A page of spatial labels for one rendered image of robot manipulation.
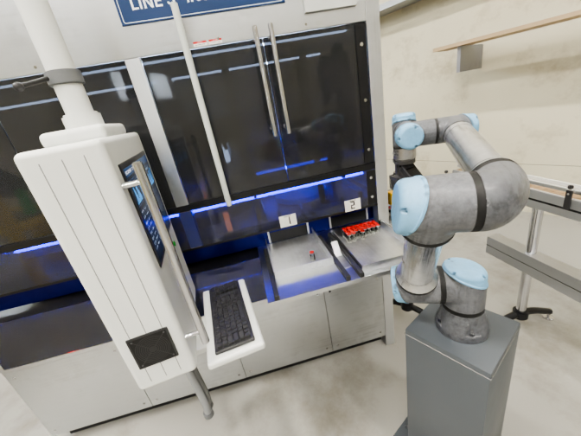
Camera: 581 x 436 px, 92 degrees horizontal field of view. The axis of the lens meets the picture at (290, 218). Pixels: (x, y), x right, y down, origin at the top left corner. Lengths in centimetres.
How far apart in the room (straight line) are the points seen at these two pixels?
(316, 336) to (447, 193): 140
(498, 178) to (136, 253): 83
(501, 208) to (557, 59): 318
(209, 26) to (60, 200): 82
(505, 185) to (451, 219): 10
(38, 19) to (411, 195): 99
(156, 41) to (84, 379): 167
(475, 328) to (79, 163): 114
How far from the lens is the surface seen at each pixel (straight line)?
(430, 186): 57
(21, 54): 146
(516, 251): 208
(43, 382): 208
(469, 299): 98
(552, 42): 373
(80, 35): 139
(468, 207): 58
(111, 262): 87
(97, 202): 82
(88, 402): 213
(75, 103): 102
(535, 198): 187
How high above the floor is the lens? 154
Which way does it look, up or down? 22 degrees down
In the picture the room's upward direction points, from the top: 11 degrees counter-clockwise
